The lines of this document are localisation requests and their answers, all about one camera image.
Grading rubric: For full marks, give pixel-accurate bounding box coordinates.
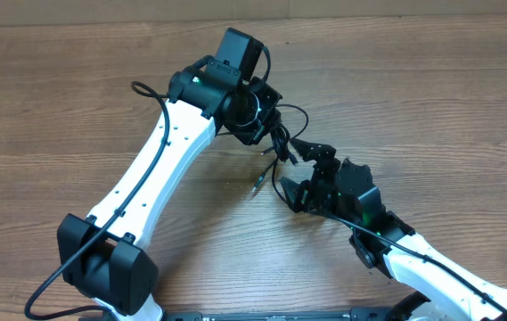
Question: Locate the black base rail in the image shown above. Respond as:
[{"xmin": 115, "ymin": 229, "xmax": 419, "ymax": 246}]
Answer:
[{"xmin": 78, "ymin": 306, "xmax": 397, "ymax": 321}]

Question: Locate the black USB-C cable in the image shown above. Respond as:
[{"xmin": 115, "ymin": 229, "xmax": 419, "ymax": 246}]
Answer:
[{"xmin": 250, "ymin": 137, "xmax": 294, "ymax": 209}]

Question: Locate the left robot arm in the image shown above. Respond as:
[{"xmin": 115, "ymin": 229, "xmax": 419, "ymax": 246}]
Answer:
[{"xmin": 57, "ymin": 29, "xmax": 282, "ymax": 320}]

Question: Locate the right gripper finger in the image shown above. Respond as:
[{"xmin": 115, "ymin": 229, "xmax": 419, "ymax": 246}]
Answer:
[
  {"xmin": 280, "ymin": 177, "xmax": 310, "ymax": 212},
  {"xmin": 290, "ymin": 138, "xmax": 338, "ymax": 166}
]

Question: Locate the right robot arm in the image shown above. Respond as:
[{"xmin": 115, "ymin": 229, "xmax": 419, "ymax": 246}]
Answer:
[{"xmin": 281, "ymin": 138, "xmax": 507, "ymax": 320}]

